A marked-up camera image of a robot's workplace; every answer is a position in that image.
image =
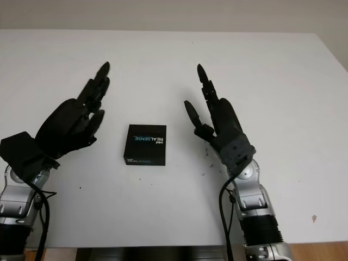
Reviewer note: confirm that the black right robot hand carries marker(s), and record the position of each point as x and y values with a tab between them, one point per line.
227	122

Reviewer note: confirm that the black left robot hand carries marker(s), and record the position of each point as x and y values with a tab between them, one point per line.
65	125

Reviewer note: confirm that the black RealSense box lid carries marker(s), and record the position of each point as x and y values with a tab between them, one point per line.
146	144

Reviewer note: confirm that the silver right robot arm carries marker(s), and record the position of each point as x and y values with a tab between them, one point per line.
253	195

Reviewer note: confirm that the dark grey robot body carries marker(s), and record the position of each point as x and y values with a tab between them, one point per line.
152	255

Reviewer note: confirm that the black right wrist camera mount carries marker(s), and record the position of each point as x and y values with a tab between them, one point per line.
236	156

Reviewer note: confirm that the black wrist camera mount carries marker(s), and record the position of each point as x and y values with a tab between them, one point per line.
236	156
21	155

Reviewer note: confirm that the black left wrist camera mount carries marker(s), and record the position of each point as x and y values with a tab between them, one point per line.
21	155

